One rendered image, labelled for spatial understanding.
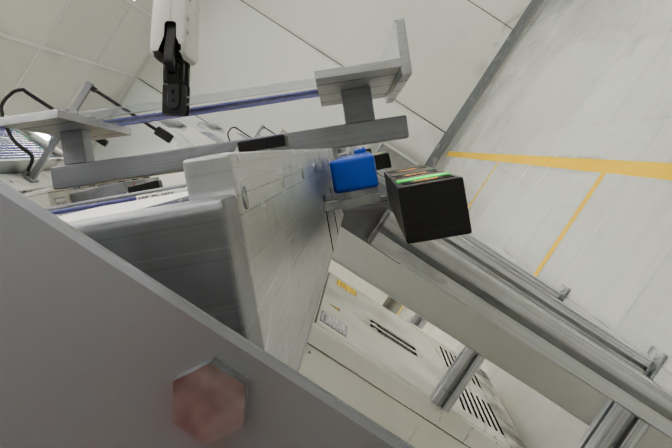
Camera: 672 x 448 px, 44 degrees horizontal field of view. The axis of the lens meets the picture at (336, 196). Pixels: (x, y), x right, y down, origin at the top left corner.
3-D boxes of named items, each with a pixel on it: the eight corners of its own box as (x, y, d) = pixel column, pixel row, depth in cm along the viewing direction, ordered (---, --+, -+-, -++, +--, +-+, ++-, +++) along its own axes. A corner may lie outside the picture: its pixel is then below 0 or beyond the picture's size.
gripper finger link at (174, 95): (164, 64, 112) (162, 114, 113) (158, 61, 109) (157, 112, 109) (187, 65, 112) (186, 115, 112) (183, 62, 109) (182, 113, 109)
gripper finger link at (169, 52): (170, 9, 111) (175, 44, 115) (160, 41, 105) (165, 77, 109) (179, 9, 111) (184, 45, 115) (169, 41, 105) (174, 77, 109)
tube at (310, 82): (389, 76, 114) (387, 67, 114) (389, 74, 112) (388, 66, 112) (23, 130, 114) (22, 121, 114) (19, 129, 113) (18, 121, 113)
